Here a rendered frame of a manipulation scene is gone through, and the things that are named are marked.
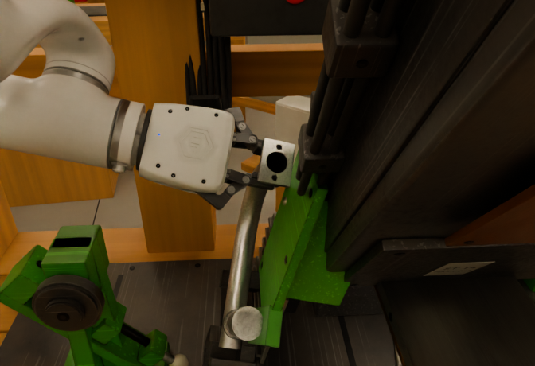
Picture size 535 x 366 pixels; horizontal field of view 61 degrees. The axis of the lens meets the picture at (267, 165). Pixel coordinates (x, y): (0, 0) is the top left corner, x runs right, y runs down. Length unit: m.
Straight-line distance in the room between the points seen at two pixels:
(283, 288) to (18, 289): 0.30
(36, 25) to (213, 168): 0.23
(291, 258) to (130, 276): 0.49
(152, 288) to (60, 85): 0.46
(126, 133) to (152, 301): 0.41
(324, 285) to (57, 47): 0.40
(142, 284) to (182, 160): 0.41
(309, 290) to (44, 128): 0.34
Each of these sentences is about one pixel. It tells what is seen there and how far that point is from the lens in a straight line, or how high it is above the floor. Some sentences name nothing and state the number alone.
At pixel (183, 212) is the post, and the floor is 0.98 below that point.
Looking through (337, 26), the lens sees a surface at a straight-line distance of 0.25.
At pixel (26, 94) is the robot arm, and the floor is 1.33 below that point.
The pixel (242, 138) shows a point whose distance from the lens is 0.56.
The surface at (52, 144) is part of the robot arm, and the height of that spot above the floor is 1.28.
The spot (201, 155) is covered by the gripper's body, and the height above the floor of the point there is 1.26.
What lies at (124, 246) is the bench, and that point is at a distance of 1.03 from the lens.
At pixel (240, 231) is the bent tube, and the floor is 1.10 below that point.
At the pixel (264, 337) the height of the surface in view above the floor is 1.09.
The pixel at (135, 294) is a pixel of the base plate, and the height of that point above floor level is 0.90.
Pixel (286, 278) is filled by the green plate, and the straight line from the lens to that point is 0.51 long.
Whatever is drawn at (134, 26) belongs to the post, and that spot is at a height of 1.34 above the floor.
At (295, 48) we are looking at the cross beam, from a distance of 0.88.
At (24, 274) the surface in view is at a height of 1.15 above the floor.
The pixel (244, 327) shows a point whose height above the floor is 1.08.
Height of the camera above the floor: 1.51
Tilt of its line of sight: 30 degrees down
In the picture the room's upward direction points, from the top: straight up
